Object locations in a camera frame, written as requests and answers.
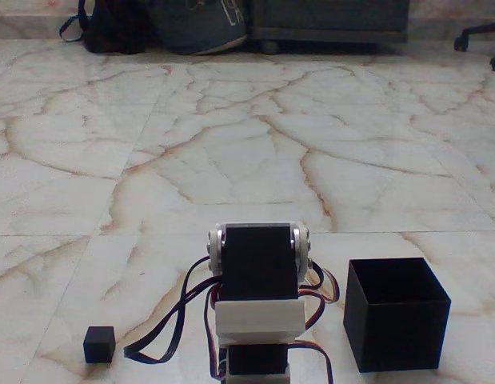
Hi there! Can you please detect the small black cube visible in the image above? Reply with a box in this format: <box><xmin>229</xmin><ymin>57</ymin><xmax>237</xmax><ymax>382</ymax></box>
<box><xmin>82</xmin><ymin>325</ymin><xmax>116</xmax><ymax>365</ymax></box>

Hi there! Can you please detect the black box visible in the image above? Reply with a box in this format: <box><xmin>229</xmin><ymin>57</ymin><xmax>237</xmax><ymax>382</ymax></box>
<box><xmin>342</xmin><ymin>257</ymin><xmax>452</xmax><ymax>374</ymax></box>

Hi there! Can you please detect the dark cabinet on wheels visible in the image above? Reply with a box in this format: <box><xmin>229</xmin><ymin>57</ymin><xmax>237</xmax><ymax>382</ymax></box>
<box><xmin>246</xmin><ymin>0</ymin><xmax>410</xmax><ymax>55</ymax></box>

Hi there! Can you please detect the black office chair base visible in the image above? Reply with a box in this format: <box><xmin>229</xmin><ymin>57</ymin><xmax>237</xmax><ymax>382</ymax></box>
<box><xmin>453</xmin><ymin>22</ymin><xmax>495</xmax><ymax>73</ymax></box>

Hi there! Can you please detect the multicoloured servo cable short loop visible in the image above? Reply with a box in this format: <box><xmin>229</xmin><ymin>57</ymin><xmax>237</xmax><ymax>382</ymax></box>
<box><xmin>301</xmin><ymin>262</ymin><xmax>342</xmax><ymax>335</ymax></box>

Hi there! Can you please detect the dark blue looped cable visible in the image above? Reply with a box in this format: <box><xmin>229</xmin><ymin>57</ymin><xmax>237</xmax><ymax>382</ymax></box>
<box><xmin>122</xmin><ymin>255</ymin><xmax>229</xmax><ymax>365</ymax></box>

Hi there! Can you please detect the multicoloured servo cable long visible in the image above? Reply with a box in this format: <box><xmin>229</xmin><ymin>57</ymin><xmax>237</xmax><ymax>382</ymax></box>
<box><xmin>289</xmin><ymin>338</ymin><xmax>334</xmax><ymax>384</ymax></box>

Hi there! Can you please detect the black backpack blue strap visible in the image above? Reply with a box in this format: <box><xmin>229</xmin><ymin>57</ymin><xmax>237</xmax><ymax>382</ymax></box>
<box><xmin>58</xmin><ymin>0</ymin><xmax>153</xmax><ymax>56</ymax></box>

